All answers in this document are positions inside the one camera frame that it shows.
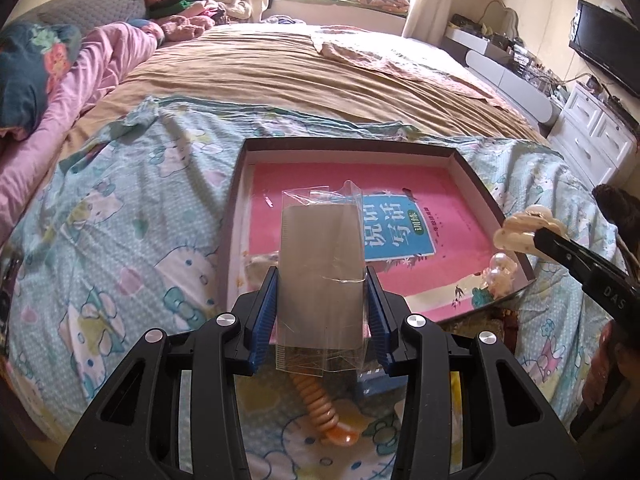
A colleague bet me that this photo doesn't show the cream flower hair claw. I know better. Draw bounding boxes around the cream flower hair claw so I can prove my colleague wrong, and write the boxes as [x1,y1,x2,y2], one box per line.
[494,205,566,251]

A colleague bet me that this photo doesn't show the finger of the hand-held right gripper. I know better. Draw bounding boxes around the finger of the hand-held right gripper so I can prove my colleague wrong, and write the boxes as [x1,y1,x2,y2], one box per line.
[532,227,626,281]

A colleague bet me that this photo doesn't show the white dresser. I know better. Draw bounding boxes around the white dresser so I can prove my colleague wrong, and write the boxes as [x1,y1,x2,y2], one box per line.
[547,82,640,188]

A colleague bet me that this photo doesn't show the tan bedsheet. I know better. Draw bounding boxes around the tan bedsheet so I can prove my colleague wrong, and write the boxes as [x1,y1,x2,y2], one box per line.
[65,22,551,146]

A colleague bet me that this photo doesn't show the wavy frame mirror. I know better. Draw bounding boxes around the wavy frame mirror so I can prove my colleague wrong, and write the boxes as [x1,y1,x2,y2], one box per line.
[480,0,521,36]

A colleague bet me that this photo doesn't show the small blue box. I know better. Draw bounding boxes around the small blue box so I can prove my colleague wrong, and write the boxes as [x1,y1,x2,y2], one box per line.
[352,367,408,396]

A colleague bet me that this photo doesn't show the blue floral pillow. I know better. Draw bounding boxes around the blue floral pillow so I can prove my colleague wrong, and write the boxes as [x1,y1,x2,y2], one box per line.
[0,21,83,131]

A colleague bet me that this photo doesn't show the pile of clothes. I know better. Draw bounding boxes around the pile of clothes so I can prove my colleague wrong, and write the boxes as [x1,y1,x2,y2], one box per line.
[145,0,253,26]
[145,12,216,43]

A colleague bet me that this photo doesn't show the pink floral cloth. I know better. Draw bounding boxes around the pink floral cloth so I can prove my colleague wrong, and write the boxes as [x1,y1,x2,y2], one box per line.
[312,30,506,106]

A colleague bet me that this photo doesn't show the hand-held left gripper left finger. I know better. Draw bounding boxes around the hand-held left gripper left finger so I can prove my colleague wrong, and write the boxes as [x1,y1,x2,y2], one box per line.
[54,266,279,480]

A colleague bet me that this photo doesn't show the grey quilted headboard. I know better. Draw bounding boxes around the grey quilted headboard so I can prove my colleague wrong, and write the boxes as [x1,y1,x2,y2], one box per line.
[35,0,151,26]

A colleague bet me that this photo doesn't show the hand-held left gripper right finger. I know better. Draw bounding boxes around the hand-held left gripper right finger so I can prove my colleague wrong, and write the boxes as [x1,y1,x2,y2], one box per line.
[365,265,586,480]

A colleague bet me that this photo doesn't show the black television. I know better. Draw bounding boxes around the black television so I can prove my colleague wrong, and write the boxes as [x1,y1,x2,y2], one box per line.
[568,0,640,98]

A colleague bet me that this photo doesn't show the white window seat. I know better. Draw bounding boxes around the white window seat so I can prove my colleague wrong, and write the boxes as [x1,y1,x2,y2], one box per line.
[262,0,408,36]

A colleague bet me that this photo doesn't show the pearly hair clip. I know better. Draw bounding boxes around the pearly hair clip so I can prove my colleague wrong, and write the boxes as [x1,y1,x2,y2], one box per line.
[480,252,518,297]

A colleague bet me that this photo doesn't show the pink quilt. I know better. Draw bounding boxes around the pink quilt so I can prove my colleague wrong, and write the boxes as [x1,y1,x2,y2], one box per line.
[0,21,161,246]

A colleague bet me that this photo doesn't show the cartoon cat print blanket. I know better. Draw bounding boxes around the cartoon cat print blanket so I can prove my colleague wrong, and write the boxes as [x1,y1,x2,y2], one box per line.
[0,95,626,480]

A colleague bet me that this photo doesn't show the pink book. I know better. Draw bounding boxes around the pink book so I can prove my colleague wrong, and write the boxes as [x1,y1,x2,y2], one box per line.
[240,162,506,323]

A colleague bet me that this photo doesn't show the grey cardboard box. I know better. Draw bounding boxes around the grey cardboard box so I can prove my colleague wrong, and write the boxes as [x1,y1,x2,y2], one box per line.
[217,137,537,326]

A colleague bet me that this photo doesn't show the white vanity desk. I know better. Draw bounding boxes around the white vanity desk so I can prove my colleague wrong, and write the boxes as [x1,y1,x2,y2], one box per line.
[442,25,556,128]

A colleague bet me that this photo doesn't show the cosmetics clutter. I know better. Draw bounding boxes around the cosmetics clutter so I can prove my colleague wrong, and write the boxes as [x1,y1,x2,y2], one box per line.
[450,12,566,91]

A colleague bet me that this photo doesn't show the orange spiral hair tie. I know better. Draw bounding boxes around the orange spiral hair tie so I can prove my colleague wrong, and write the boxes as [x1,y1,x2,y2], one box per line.
[291,372,358,448]

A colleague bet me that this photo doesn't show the clear packet with grey card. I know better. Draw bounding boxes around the clear packet with grey card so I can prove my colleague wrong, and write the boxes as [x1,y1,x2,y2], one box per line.
[275,178,373,375]

